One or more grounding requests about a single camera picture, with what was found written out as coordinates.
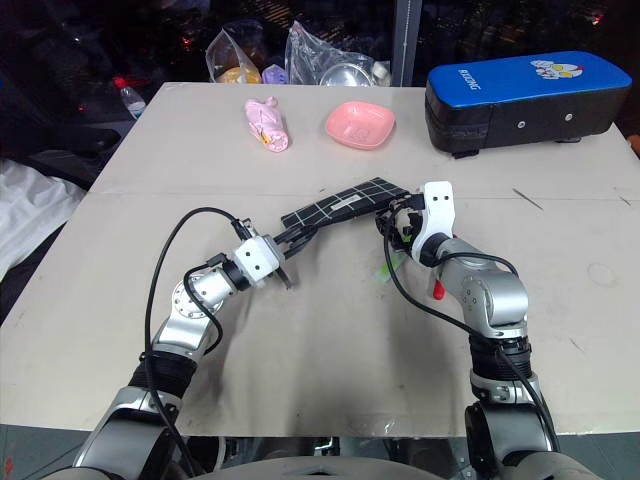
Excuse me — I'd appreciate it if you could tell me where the grey vertical post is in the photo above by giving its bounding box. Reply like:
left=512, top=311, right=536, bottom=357
left=391, top=0, right=417, bottom=87

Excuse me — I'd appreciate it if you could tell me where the clear bag with orange contents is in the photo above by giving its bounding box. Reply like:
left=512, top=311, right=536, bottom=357
left=205, top=25, right=263, bottom=85

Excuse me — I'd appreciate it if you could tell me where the clear water bottle red cap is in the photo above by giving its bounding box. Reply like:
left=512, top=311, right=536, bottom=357
left=112, top=75, right=147, bottom=121

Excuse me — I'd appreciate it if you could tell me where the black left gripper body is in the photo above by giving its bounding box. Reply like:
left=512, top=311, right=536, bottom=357
left=266, top=236, right=300, bottom=292

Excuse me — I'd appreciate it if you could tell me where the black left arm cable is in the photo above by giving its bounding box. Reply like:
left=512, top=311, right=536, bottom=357
left=141, top=206, right=251, bottom=479

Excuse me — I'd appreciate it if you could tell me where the white cloth sheet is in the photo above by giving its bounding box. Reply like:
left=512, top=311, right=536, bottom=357
left=0, top=158, right=85, bottom=281

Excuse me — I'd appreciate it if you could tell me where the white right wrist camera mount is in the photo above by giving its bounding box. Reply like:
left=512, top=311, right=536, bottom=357
left=409, top=181, right=458, bottom=262

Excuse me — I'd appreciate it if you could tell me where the steel bowl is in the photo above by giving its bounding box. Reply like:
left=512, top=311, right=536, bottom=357
left=319, top=61, right=374, bottom=89

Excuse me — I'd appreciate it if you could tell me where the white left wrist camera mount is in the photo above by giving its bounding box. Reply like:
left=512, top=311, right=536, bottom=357
left=232, top=236, right=283, bottom=290

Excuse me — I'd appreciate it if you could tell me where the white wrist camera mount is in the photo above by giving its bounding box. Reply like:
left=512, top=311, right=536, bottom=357
left=409, top=181, right=458, bottom=262
left=232, top=236, right=283, bottom=290

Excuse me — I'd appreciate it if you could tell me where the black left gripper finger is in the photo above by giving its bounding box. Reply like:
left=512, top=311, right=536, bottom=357
left=282, top=233, right=317, bottom=259
left=277, top=224, right=322, bottom=243

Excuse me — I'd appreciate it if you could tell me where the purple plastic item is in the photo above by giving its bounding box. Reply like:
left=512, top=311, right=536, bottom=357
left=261, top=63, right=289, bottom=86

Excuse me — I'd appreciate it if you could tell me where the black white-grid pouch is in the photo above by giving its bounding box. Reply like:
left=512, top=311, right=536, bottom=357
left=280, top=174, right=417, bottom=232

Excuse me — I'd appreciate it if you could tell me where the blue-topped black case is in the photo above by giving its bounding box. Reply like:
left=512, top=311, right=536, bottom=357
left=424, top=49, right=632, bottom=160

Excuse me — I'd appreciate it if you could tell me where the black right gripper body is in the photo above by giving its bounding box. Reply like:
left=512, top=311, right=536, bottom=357
left=375, top=195, right=425, bottom=253

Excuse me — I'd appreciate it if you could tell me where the clear crumpled plastic bag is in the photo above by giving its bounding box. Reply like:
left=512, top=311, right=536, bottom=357
left=284, top=20, right=377, bottom=87

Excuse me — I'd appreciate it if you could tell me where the pink square plastic bowl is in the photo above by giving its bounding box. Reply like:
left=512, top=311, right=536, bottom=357
left=324, top=100, right=397, bottom=151

